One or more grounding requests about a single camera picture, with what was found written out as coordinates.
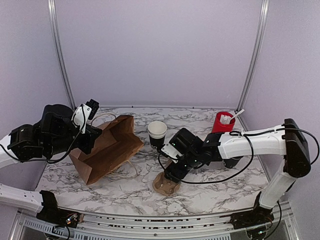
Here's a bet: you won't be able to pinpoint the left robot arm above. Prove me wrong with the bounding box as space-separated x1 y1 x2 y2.
0 99 102 228

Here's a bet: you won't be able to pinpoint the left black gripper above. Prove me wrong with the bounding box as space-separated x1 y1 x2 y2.
46 124 103 156

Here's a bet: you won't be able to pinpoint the right aluminium frame post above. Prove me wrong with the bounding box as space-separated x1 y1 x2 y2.
236 0 270 111

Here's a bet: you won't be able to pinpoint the cardboard cup carrier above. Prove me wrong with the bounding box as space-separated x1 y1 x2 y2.
152 172 181 196

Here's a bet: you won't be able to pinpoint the aluminium frame post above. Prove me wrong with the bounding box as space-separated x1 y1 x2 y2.
47 0 76 109
236 0 270 111

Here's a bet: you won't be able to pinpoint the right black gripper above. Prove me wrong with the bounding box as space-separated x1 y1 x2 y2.
164 151 202 184

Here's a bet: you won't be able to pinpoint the stack of paper cups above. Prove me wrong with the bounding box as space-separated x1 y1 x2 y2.
147 121 167 149

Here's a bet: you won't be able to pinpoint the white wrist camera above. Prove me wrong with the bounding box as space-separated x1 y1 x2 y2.
71 99 100 134
160 143 180 162

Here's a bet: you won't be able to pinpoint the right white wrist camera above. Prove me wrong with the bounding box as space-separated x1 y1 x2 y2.
160 143 180 162

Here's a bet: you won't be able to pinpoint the black paper coffee cup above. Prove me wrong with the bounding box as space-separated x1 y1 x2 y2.
222 156 242 169

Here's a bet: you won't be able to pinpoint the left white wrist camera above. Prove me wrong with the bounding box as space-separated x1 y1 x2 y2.
71 99 100 134

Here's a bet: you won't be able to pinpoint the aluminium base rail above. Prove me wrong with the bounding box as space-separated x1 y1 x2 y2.
8 202 301 240

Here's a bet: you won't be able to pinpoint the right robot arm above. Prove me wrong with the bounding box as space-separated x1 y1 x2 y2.
157 118 312 229

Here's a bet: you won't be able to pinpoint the sugar packets in container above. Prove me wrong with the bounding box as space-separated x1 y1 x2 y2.
220 114 233 125

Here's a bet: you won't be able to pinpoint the left aluminium frame post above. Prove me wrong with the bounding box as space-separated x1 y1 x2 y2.
47 0 76 109

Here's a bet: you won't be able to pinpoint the red cylindrical container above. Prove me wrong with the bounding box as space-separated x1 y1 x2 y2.
211 111 236 133

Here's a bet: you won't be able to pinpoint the brown paper bag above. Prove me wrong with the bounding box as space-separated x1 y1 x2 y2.
69 115 144 185

